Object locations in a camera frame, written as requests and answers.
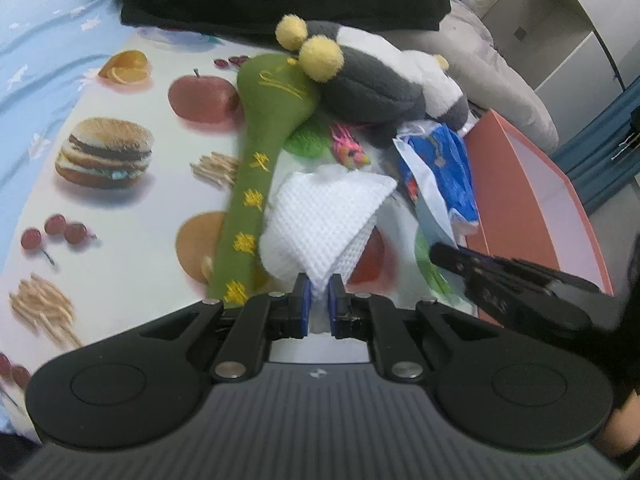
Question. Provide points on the pink orange tassel toy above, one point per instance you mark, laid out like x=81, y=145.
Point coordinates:
x=347, y=147

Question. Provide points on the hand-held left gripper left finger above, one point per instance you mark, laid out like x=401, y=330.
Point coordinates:
x=304, y=310

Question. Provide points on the grey duvet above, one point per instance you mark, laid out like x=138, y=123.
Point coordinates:
x=500, y=80

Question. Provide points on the white wardrobe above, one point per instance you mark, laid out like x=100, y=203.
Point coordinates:
x=565, y=5

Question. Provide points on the food printed mat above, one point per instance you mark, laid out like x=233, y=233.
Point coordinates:
x=150, y=200

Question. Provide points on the pink cardboard box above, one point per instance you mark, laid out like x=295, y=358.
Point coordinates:
x=515, y=195

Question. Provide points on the person's right forearm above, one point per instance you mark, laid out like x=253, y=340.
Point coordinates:
x=625, y=430

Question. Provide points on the white waffle cloth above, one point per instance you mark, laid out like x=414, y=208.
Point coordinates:
x=325, y=220

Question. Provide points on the blue plastic bag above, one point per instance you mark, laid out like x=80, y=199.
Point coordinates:
x=450, y=175

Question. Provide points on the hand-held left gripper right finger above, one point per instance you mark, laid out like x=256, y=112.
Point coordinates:
x=336, y=310

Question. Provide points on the blue curtain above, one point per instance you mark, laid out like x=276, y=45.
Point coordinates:
x=600, y=150

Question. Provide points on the green fabric massage mallet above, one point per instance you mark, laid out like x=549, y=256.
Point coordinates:
x=255, y=175

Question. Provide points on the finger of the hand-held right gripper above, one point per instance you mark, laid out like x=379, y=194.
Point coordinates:
x=530, y=310
x=500, y=267

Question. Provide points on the grey white penguin plush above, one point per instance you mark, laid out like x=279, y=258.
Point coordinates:
x=370, y=90

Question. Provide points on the dark wall socket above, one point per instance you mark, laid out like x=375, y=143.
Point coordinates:
x=520, y=34

